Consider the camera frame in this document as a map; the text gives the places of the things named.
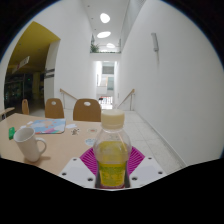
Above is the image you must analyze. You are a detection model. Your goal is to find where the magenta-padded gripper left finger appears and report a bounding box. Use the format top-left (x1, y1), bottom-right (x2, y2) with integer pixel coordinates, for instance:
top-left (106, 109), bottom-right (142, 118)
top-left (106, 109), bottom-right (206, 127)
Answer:
top-left (58, 147), bottom-right (99, 189)

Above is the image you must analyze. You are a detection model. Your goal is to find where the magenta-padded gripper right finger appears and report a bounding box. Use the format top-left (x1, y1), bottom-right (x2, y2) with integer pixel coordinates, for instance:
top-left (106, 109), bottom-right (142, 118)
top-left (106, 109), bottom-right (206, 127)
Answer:
top-left (126, 146), bottom-right (167, 189)

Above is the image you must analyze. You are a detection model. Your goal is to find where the clear bottle with yellow label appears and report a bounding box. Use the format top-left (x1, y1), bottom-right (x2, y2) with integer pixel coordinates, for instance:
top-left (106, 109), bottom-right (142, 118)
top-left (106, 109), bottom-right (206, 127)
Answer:
top-left (92, 108), bottom-right (133, 190)

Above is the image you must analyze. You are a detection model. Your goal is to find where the round pale blue sticker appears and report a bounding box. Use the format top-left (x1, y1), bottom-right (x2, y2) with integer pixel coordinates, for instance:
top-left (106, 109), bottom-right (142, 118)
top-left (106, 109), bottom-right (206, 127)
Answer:
top-left (84, 137), bottom-right (98, 148)

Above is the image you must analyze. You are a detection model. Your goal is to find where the colourful printed mouse pad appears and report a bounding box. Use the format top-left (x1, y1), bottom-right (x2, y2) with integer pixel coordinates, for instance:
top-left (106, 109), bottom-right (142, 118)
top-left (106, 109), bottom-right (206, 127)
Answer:
top-left (29, 118), bottom-right (67, 135)

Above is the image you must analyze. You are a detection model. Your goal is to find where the white mug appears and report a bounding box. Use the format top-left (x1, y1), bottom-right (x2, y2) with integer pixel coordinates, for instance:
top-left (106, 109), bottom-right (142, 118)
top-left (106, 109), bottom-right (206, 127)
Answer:
top-left (13, 126), bottom-right (48, 163)

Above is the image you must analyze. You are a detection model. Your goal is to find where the wooden chair with round hole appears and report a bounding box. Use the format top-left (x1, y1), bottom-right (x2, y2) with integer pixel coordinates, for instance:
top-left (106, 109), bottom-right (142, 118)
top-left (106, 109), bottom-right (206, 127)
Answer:
top-left (72, 98), bottom-right (102, 123)
top-left (21, 98), bottom-right (30, 116)
top-left (44, 97), bottom-right (65, 120)

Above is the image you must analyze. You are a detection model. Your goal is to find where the green flat box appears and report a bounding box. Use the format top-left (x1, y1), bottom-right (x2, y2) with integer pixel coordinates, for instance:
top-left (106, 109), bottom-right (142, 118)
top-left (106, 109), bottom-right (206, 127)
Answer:
top-left (8, 126), bottom-right (16, 140)

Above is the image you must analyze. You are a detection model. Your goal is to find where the wooden stair handrail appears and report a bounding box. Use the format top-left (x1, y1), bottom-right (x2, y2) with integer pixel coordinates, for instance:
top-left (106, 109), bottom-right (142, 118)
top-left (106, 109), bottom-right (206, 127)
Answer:
top-left (117, 88), bottom-right (136, 111)
top-left (59, 88), bottom-right (78, 109)

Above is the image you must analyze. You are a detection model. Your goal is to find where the light wooden side table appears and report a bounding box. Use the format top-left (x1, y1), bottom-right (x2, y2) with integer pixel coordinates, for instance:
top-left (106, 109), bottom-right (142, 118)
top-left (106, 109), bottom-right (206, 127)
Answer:
top-left (0, 106), bottom-right (16, 118)

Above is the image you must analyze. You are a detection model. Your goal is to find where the dark shop shelf unit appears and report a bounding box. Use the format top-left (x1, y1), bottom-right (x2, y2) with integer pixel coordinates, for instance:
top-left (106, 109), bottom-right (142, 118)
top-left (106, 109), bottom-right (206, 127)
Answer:
top-left (3, 74), bottom-right (34, 108)

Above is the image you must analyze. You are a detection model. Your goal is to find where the white and red hanging sign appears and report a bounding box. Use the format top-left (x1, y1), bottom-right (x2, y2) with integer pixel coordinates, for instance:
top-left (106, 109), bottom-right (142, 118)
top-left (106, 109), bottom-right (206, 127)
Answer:
top-left (11, 55), bottom-right (31, 74)

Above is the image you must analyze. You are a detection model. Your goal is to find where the green potted plant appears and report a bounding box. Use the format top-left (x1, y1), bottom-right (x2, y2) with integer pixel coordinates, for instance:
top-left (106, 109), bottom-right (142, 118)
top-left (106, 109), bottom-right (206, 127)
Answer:
top-left (89, 43), bottom-right (100, 54)

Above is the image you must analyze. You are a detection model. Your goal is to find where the group of round ceiling lights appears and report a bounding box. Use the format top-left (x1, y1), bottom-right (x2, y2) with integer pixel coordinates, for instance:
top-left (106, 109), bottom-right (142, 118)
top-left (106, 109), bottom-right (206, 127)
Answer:
top-left (96, 12), bottom-right (116, 50)

